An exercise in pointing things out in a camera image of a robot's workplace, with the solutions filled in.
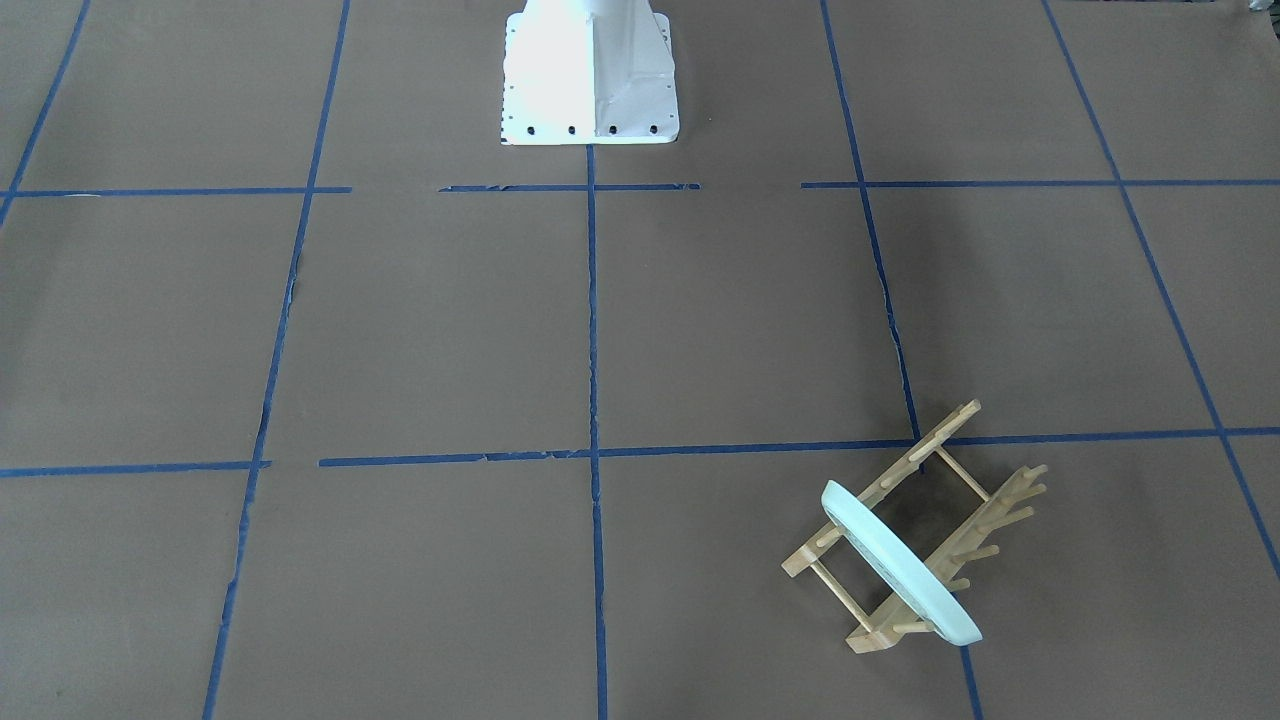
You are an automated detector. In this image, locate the wooden dish rack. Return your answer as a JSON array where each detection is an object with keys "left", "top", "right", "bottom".
[{"left": 781, "top": 400, "right": 1048, "bottom": 653}]

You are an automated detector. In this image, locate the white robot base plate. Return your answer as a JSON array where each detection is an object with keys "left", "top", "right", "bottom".
[{"left": 500, "top": 1, "right": 681, "bottom": 146}]

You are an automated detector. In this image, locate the light green ceramic plate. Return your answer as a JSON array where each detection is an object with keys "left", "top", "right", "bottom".
[{"left": 820, "top": 480, "right": 984, "bottom": 646}]

